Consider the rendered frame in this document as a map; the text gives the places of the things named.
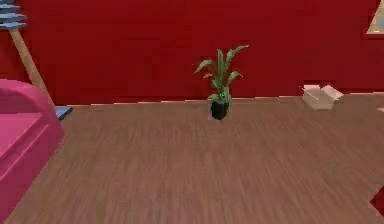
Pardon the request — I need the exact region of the green plant in black pot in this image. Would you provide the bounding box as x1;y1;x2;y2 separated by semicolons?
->
194;44;250;121

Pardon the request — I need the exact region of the pink sofa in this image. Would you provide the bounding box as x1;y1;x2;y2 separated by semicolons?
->
0;78;65;224

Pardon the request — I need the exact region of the open white cardboard box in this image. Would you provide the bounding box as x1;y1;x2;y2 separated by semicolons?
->
301;84;345;111

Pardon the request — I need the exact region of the red block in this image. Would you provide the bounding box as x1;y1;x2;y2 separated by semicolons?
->
369;187;384;217

